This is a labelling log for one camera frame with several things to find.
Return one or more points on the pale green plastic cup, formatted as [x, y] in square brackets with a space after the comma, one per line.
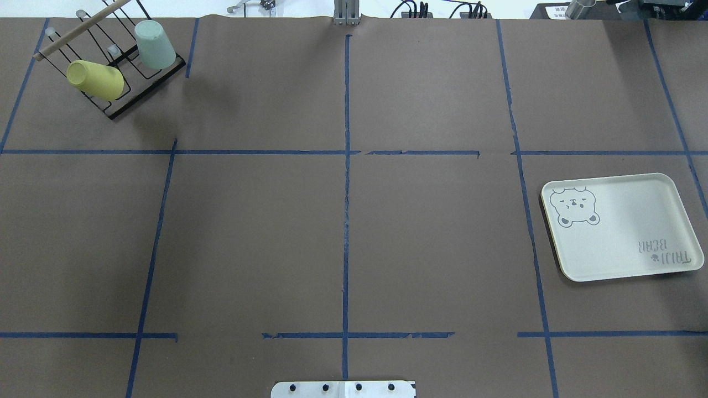
[155, 49]

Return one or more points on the cream bear serving tray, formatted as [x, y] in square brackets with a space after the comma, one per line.
[620, 226]

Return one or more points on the yellow plastic cup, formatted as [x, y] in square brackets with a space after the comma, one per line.
[101, 81]

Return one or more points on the silver metal can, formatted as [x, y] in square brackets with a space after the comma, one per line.
[579, 9]

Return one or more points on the aluminium frame post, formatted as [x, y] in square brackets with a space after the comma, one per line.
[347, 12]

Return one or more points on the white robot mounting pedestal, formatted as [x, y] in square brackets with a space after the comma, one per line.
[357, 388]

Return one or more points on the black wire cup rack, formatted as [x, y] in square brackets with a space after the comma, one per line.
[106, 36]

